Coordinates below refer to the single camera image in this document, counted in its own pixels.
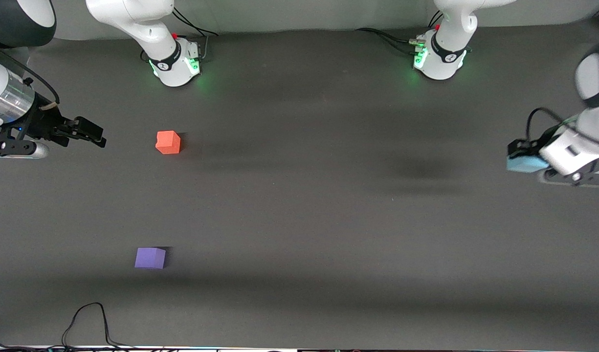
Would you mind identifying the light blue foam block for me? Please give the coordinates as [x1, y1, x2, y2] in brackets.
[506, 155, 550, 173]

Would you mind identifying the orange foam block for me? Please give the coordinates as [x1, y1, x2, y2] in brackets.
[155, 131, 181, 155]

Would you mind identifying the purple foam block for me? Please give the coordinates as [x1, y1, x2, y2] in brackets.
[134, 247, 167, 270]

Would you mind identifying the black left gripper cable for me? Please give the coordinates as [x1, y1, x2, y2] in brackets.
[526, 108, 581, 142]

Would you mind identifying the black right arm base cable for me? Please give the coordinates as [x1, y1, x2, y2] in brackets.
[172, 6, 220, 37]

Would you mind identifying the black arm base cable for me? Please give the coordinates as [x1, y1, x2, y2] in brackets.
[355, 28, 420, 54]
[172, 6, 220, 37]

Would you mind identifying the black looping cable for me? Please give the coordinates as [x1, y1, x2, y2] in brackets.
[61, 302, 138, 351]

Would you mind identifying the black left arm base cable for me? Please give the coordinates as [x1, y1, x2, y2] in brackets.
[355, 28, 420, 54]

